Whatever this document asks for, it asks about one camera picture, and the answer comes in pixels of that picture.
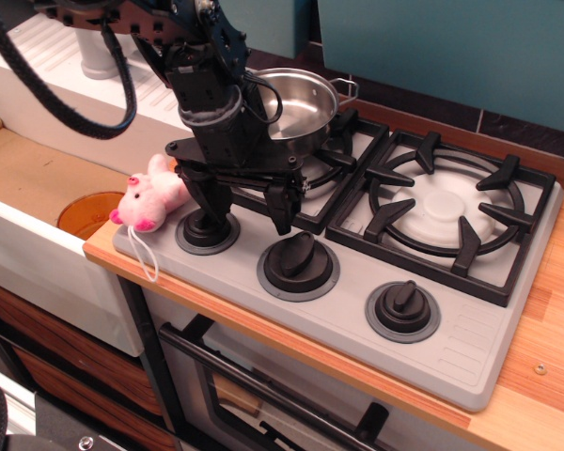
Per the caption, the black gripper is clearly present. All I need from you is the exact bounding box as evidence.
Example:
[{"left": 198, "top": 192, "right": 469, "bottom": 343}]
[{"left": 163, "top": 41, "right": 303, "bottom": 236}]

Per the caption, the pink stuffed pig toy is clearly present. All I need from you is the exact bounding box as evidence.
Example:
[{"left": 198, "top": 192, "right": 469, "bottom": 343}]
[{"left": 109, "top": 154, "right": 191, "bottom": 232}]

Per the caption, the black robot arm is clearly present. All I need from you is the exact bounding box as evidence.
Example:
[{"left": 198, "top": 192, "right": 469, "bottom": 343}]
[{"left": 33, "top": 1, "right": 303, "bottom": 235}]

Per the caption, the stainless steel pan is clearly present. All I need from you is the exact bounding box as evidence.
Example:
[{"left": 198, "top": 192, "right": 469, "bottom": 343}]
[{"left": 253, "top": 68, "right": 360, "bottom": 157}]

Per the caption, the black left burner grate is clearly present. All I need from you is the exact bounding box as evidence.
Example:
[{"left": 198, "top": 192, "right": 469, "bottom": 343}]
[{"left": 225, "top": 106, "right": 390, "bottom": 236}]

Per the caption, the black burner grate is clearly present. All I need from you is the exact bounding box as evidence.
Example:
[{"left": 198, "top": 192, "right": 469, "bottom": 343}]
[
  {"left": 326, "top": 131, "right": 563, "bottom": 307},
  {"left": 225, "top": 106, "right": 390, "bottom": 236}
]

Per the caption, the black left stove knob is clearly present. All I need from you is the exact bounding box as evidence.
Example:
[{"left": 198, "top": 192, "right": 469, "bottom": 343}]
[{"left": 175, "top": 209, "right": 241, "bottom": 256}]

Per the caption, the black stove knob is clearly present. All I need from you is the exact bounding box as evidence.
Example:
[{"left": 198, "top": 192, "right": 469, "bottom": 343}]
[
  {"left": 175, "top": 209, "right": 241, "bottom": 256},
  {"left": 257, "top": 231, "right": 340, "bottom": 303},
  {"left": 365, "top": 280, "right": 441, "bottom": 344}
]

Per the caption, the black middle stove knob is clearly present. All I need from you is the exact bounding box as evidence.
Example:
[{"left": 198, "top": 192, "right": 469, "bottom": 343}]
[{"left": 257, "top": 231, "right": 340, "bottom": 303}]

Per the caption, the orange plastic bowl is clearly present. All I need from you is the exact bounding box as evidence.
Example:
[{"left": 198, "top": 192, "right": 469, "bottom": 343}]
[{"left": 56, "top": 191, "right": 123, "bottom": 240}]

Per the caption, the grey toy stove top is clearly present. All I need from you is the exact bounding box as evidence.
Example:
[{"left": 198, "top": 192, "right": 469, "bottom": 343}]
[{"left": 111, "top": 117, "right": 564, "bottom": 413}]

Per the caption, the black right stove knob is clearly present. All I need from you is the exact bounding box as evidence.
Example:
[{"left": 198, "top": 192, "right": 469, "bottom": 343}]
[{"left": 365, "top": 280, "right": 441, "bottom": 344}]

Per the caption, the toy oven door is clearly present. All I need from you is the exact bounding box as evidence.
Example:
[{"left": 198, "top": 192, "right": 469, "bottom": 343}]
[{"left": 143, "top": 286, "right": 499, "bottom": 451}]

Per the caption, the white toy sink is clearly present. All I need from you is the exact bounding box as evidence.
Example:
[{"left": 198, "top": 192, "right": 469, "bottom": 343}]
[{"left": 0, "top": 38, "right": 190, "bottom": 356}]

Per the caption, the grey toy faucet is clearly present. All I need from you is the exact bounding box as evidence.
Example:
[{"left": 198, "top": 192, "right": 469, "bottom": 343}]
[{"left": 75, "top": 29, "right": 118, "bottom": 80}]

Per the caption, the wooden drawer front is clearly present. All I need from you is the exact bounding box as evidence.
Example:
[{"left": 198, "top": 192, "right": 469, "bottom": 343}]
[{"left": 0, "top": 287, "right": 179, "bottom": 450}]

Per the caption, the black right burner grate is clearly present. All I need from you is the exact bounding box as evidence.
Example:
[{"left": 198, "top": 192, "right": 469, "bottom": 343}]
[{"left": 326, "top": 131, "right": 563, "bottom": 307}]

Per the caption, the black oven door handle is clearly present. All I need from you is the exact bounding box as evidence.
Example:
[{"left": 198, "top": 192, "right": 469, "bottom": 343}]
[{"left": 158, "top": 315, "right": 387, "bottom": 450}]

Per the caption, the teal wall cabinet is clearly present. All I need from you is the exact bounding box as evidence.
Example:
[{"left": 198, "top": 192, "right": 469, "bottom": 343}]
[{"left": 215, "top": 0, "right": 564, "bottom": 138}]

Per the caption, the black braided cable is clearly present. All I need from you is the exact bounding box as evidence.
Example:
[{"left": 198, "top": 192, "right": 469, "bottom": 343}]
[{"left": 0, "top": 0, "right": 138, "bottom": 141}]

